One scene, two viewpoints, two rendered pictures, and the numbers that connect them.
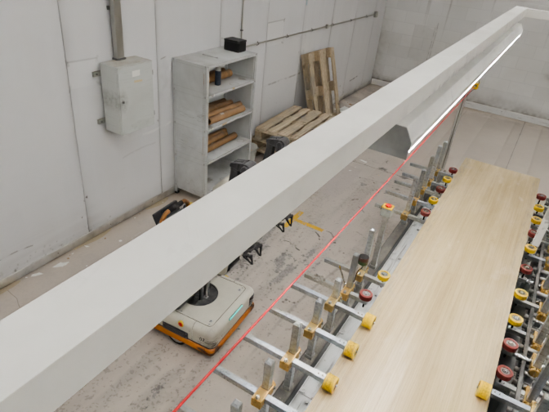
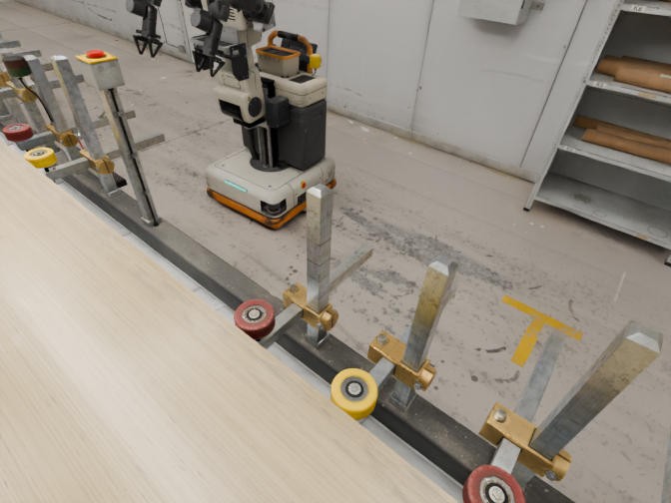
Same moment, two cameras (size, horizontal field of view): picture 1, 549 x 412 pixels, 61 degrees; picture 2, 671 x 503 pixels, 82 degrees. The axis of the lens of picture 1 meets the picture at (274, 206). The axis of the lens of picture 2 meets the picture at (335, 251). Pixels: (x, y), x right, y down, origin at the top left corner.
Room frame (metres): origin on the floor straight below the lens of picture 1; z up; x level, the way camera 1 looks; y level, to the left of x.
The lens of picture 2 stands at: (3.50, -1.68, 1.51)
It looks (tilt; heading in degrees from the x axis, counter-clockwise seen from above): 41 degrees down; 99
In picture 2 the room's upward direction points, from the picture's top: 3 degrees clockwise
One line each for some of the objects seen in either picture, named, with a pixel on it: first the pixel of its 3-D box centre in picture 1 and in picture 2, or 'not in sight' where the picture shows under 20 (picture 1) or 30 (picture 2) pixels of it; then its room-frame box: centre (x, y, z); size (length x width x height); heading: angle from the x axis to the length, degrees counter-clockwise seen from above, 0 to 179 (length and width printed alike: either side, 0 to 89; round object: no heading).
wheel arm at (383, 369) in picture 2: (408, 199); (406, 342); (3.58, -1.17, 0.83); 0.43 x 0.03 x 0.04; 62
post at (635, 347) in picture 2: (426, 179); (560, 425); (3.82, -1.35, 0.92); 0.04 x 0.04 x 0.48; 62
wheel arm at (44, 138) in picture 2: (335, 288); (81, 128); (2.27, -0.44, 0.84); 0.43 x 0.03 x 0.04; 62
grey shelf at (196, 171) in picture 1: (215, 124); (666, 110); (4.96, 0.77, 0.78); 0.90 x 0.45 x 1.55; 152
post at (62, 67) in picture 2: (366, 258); (89, 134); (2.49, -0.64, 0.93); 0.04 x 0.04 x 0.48; 62
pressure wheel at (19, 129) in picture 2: (364, 299); (23, 142); (2.18, -0.61, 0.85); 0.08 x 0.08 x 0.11
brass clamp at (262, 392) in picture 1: (263, 392); not in sight; (1.37, -0.04, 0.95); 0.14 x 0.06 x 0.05; 152
